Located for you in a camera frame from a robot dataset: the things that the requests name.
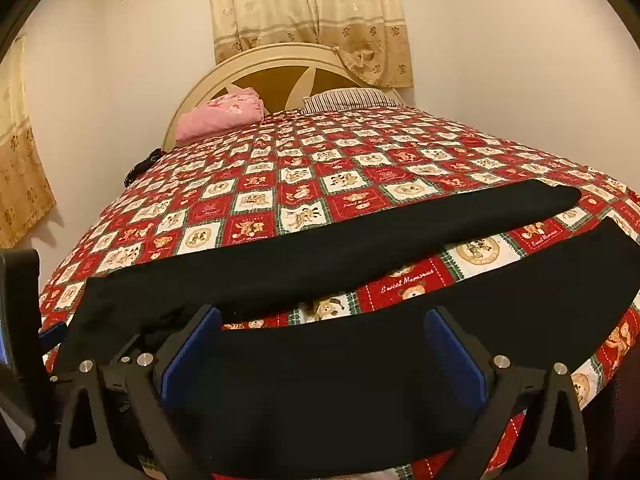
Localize cream wooden headboard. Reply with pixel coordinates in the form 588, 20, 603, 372
162, 42, 406, 153

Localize striped pillow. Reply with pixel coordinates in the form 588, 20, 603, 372
302, 87, 405, 113

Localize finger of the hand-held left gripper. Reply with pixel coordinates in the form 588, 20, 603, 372
39, 322, 69, 351

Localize beige patterned window curtain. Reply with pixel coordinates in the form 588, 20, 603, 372
0, 35, 57, 250
202, 0, 415, 88

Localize red checkered bear print quilt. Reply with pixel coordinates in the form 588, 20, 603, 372
37, 105, 640, 480

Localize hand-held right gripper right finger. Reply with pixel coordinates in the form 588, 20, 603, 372
424, 306, 590, 480

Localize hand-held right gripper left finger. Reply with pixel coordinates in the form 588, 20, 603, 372
55, 304, 223, 480

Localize pink folded blanket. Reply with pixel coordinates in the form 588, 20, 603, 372
175, 86, 265, 143

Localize black object beside bed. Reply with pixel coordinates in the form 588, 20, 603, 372
122, 147, 166, 188

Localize black pants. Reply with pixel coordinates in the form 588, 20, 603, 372
59, 180, 640, 480

